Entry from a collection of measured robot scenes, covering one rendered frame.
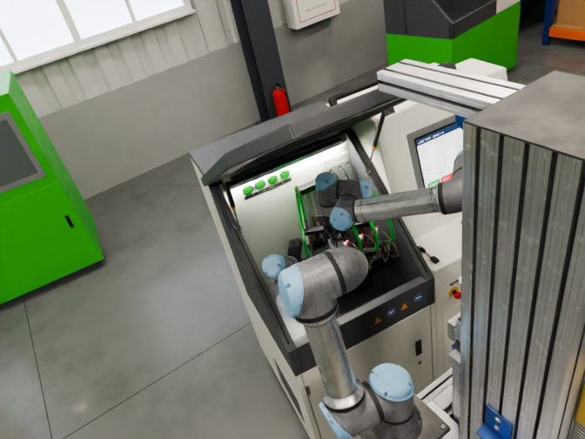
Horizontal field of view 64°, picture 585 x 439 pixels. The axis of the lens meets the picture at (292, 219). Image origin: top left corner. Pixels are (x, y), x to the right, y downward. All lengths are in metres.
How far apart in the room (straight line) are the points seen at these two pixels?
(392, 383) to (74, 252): 3.43
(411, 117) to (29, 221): 3.11
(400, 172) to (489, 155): 1.27
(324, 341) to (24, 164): 3.18
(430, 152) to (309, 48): 4.40
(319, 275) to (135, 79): 4.61
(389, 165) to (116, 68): 3.91
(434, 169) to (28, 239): 3.23
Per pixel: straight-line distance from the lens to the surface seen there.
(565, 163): 0.79
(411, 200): 1.42
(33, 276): 4.49
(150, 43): 5.53
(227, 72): 5.88
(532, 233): 0.89
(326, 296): 1.14
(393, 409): 1.41
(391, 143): 2.06
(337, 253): 1.16
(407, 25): 5.56
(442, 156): 2.22
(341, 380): 1.30
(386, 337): 2.17
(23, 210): 4.19
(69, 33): 5.39
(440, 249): 2.19
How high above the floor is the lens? 2.42
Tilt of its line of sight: 35 degrees down
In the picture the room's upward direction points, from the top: 14 degrees counter-clockwise
